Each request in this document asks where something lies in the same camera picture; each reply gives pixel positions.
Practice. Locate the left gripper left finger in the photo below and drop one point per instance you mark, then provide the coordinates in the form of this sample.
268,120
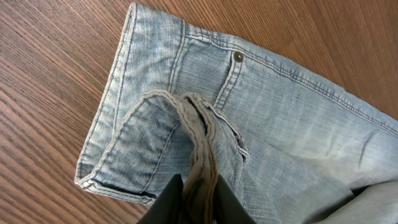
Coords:
165,209

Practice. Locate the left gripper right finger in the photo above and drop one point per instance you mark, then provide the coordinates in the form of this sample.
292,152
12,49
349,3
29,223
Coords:
227,208

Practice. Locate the light blue denim shorts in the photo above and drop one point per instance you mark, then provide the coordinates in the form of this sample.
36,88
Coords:
292,146

